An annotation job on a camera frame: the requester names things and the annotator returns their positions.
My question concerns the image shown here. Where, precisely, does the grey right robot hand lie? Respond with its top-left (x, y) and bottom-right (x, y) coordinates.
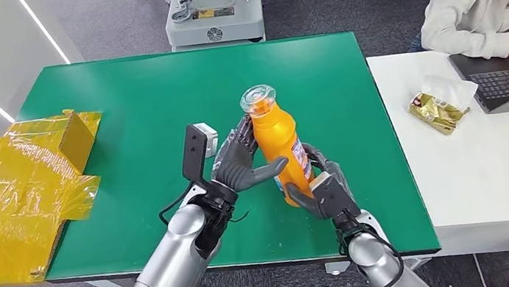
top-left (279, 137), bottom-right (359, 225)

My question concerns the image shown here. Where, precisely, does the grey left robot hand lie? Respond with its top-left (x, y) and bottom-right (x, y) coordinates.
top-left (204, 109), bottom-right (292, 197)

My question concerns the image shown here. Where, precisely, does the orange plastic bottle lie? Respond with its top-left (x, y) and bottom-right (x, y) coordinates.
top-left (237, 79), bottom-right (318, 213)

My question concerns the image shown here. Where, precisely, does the white table foot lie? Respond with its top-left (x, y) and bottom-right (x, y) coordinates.
top-left (324, 259), bottom-right (354, 277)

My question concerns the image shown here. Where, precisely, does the gold snack packet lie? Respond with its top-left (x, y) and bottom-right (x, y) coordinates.
top-left (407, 86), bottom-right (474, 141)

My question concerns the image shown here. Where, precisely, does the white tissue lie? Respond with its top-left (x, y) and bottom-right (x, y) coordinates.
top-left (419, 68), bottom-right (481, 116)

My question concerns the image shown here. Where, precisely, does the grey machine base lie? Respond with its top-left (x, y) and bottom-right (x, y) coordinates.
top-left (161, 0), bottom-right (267, 54)

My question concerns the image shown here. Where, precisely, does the yellow taped cardboard box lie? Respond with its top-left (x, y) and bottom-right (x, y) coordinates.
top-left (0, 104), bottom-right (124, 287)

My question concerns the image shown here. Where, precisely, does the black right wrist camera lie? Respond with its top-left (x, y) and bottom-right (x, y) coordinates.
top-left (308, 167), bottom-right (362, 222)

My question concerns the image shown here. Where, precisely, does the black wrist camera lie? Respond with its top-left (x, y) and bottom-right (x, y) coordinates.
top-left (176, 120), bottom-right (225, 186)
top-left (308, 167), bottom-right (362, 222)

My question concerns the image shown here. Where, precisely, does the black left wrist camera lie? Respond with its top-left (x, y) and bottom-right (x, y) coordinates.
top-left (176, 120), bottom-right (225, 186)

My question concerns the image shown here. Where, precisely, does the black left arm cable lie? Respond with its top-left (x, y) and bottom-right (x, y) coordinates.
top-left (155, 183), bottom-right (197, 227)

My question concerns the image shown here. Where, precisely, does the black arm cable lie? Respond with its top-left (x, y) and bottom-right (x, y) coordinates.
top-left (155, 183), bottom-right (197, 227)
top-left (315, 219), bottom-right (408, 287)

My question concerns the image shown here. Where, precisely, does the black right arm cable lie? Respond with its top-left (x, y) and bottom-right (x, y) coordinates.
top-left (315, 219), bottom-right (408, 287)

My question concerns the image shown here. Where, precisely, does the white floor cable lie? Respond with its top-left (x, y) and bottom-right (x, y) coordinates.
top-left (471, 252), bottom-right (492, 287)

